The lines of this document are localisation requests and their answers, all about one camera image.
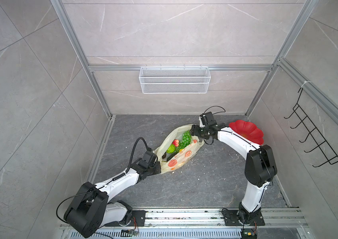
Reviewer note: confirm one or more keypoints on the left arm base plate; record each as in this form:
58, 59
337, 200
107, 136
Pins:
135, 218

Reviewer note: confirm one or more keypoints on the green grape bunch fake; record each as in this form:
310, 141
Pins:
186, 140

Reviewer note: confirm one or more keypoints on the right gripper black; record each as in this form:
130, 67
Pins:
195, 129

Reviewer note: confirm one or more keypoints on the white wire mesh basket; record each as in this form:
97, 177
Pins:
174, 80

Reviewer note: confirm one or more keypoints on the red flower-shaped plastic bowl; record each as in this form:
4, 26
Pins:
248, 130

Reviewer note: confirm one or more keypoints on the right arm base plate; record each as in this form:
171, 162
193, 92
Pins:
242, 218

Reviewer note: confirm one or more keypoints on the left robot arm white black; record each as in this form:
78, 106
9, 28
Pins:
90, 208

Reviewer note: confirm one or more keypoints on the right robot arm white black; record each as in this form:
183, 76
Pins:
260, 166

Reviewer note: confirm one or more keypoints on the green custard apple fake fruit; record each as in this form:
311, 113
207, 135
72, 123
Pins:
171, 149

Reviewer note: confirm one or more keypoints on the black wire hook rack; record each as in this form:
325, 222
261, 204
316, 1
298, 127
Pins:
330, 156

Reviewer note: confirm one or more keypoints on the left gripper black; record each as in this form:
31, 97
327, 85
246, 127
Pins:
159, 169

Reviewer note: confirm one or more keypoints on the red strawberry fake fruit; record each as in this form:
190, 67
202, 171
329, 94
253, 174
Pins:
176, 142

